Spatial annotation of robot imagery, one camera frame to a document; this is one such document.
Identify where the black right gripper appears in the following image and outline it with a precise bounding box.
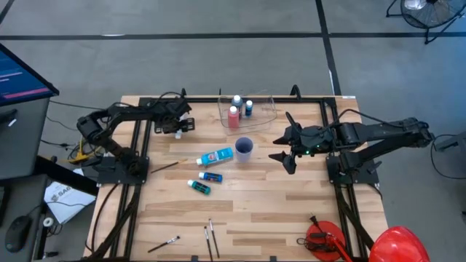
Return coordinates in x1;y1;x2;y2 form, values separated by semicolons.
267;122;334;175

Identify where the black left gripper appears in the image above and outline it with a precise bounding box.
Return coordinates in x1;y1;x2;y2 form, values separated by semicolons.
152;97;197;135

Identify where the orange bristle gold ferrule paintbrush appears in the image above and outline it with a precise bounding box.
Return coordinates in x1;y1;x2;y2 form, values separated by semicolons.
150;158;189;174

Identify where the large red paint bottle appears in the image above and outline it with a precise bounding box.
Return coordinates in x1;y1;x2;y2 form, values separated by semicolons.
227;106;241;129

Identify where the small green paint bottle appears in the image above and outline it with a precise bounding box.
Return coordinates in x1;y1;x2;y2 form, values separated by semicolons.
186;179;212;196

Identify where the large turquoise paint bottle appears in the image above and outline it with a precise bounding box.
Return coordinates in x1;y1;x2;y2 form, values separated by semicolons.
195;147;234;167

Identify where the clear plastic bin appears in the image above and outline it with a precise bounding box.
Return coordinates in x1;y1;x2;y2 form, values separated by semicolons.
217;95;277;135

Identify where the lilac plastic cup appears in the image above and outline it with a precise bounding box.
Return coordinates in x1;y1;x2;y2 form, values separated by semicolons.
234;136;254;164

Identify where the white printed paper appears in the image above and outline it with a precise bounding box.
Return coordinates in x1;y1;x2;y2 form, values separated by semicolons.
43;167;98;225

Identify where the grey cabinet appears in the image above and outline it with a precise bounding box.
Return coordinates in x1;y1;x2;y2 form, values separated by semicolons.
0;97;50;181

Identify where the blue screen computer monitor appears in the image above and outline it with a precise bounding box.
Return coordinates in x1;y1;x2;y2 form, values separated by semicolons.
0;42;60;108

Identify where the grey stand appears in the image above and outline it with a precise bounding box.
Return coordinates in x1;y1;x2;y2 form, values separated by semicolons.
435;130;466;154

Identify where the black desk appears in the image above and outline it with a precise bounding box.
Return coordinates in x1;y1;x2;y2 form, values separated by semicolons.
0;156;99;262

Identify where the black computer mouse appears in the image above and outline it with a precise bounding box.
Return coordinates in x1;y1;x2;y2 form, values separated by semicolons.
4;215;33;254

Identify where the black floor fan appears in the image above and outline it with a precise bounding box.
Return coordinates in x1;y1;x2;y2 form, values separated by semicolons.
385;0;466;45

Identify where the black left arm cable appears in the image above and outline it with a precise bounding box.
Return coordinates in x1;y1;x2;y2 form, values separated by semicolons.
149;90;183;107

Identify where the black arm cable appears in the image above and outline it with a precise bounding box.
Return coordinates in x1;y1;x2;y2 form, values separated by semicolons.
149;90;183;107
285;108;401;132

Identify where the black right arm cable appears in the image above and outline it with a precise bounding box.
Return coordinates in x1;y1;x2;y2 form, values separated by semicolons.
285;108;401;132

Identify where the black metal table frame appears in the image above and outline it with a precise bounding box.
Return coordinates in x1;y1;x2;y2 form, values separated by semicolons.
85;95;376;262

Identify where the black lamp power cord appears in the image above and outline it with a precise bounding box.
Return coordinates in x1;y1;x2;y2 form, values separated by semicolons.
296;214;328;254

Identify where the yellow cable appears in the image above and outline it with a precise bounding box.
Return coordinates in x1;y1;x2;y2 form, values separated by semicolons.
67;140;92;164

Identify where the medium black handled paintbrush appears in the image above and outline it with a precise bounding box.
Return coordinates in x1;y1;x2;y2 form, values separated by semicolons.
147;235;181;254

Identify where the black floor cable loop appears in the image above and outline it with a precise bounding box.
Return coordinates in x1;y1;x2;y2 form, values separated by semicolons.
430;133;466;180

